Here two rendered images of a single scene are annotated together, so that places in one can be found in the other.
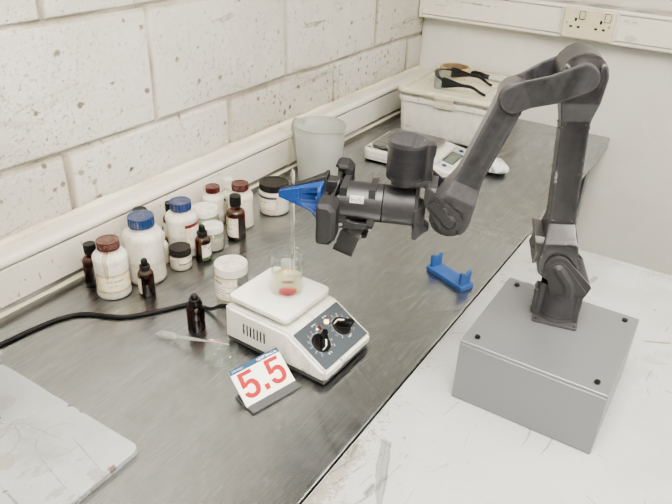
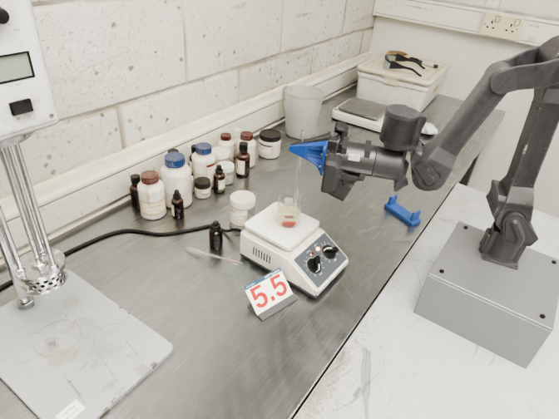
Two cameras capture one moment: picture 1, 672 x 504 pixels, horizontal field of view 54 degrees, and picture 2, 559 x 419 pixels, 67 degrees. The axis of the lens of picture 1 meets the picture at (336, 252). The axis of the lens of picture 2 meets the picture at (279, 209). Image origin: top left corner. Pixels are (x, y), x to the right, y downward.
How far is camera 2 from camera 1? 0.22 m
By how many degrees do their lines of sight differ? 5
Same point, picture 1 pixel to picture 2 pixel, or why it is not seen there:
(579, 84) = not seen: outside the picture
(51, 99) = (108, 62)
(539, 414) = (487, 335)
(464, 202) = (444, 165)
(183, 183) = (205, 131)
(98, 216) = (142, 155)
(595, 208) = (487, 161)
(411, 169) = (403, 135)
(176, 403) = (202, 308)
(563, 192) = (529, 161)
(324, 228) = (329, 180)
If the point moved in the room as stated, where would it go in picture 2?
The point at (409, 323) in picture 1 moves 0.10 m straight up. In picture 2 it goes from (375, 249) to (385, 214)
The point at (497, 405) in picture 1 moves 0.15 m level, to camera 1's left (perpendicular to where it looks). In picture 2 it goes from (452, 323) to (371, 316)
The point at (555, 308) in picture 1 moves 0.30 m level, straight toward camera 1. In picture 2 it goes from (503, 251) to (499, 381)
